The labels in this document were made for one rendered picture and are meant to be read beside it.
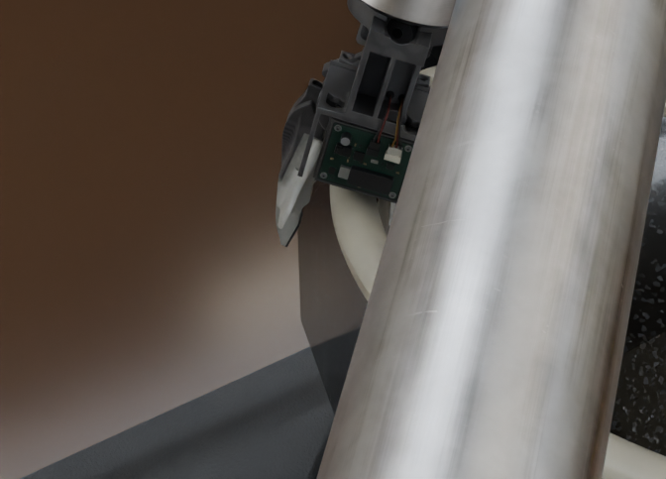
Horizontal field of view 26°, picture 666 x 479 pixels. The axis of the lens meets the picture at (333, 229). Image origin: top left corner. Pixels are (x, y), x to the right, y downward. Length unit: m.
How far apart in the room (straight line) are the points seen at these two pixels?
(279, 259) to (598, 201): 1.95
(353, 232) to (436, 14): 0.15
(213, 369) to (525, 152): 1.84
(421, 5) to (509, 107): 0.36
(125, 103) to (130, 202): 0.23
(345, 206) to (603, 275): 0.46
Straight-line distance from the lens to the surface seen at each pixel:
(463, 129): 0.49
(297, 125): 0.95
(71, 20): 2.80
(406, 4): 0.84
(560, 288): 0.45
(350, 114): 0.87
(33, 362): 2.34
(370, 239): 0.88
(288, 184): 0.97
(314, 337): 1.99
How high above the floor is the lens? 1.97
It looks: 54 degrees down
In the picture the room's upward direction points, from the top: straight up
